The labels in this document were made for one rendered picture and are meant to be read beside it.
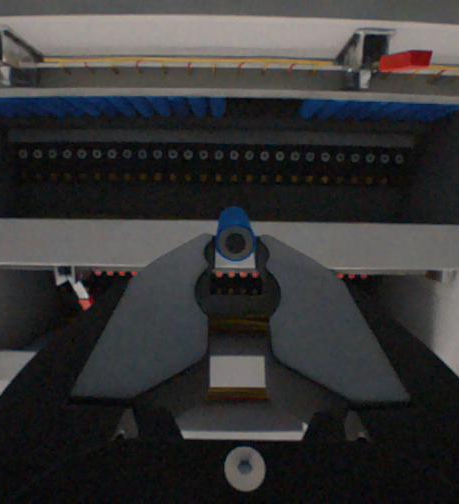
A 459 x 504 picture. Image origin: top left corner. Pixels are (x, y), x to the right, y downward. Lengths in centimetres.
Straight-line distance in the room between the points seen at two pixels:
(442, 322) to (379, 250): 18
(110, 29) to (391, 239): 29
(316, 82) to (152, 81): 14
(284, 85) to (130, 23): 13
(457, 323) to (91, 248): 42
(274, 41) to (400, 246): 21
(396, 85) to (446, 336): 31
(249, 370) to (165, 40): 37
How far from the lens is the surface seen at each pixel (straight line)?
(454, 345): 46
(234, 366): 41
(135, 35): 26
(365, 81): 26
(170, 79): 28
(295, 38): 26
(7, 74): 29
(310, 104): 34
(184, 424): 63
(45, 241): 33
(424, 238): 34
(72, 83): 31
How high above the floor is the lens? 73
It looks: 31 degrees up
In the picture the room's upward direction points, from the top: 179 degrees counter-clockwise
